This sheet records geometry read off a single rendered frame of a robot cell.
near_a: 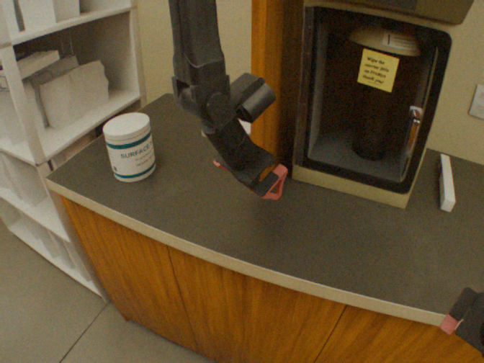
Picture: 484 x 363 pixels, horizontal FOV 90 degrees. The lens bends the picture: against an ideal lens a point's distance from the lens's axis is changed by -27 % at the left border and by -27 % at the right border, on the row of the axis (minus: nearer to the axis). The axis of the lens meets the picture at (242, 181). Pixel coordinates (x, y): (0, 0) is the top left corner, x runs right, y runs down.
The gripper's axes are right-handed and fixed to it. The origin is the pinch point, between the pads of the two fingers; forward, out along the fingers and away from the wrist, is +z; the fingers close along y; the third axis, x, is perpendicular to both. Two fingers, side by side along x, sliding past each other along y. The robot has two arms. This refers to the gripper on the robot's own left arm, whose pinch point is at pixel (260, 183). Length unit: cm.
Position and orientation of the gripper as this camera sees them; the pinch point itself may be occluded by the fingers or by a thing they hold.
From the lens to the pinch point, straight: 63.9
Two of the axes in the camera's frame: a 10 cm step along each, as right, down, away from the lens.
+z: 3.8, 5.1, 7.7
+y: -6.4, -4.6, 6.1
